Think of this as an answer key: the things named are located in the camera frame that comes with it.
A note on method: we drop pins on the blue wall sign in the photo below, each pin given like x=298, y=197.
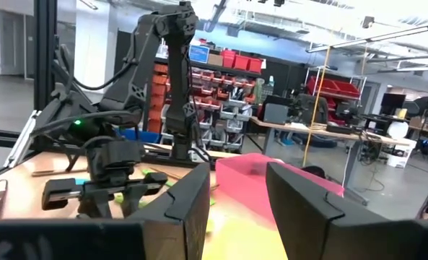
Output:
x=199, y=54

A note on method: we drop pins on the blue storage crate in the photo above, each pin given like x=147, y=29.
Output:
x=141, y=136

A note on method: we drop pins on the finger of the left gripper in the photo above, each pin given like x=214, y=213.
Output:
x=94, y=206
x=131, y=202

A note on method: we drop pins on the storage shelf with bins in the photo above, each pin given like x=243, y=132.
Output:
x=231, y=108

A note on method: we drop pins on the black workbench equipment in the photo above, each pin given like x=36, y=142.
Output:
x=293, y=108

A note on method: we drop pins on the white box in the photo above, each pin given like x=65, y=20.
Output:
x=401, y=153

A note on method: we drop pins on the green silicone spoon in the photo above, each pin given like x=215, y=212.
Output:
x=118, y=198

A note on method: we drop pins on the silver aluminium bar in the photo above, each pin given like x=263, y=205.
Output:
x=20, y=141

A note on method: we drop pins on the blue silicone spatula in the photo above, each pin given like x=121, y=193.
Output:
x=81, y=181

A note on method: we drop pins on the black desktop monitor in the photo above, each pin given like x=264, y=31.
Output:
x=393, y=103

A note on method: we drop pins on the pink translucent plastic bin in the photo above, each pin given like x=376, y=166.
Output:
x=242, y=180

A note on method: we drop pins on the gold metal spoon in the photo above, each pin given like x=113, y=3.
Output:
x=55, y=172

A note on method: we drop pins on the yellow translucent plastic bin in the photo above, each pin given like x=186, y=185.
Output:
x=242, y=238

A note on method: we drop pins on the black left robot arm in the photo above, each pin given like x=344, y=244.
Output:
x=134, y=83

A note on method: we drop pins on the wooden workbench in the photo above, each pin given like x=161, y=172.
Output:
x=307, y=130

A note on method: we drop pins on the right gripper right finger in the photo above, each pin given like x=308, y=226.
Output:
x=300, y=216

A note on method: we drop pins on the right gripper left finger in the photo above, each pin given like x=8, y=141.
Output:
x=184, y=216

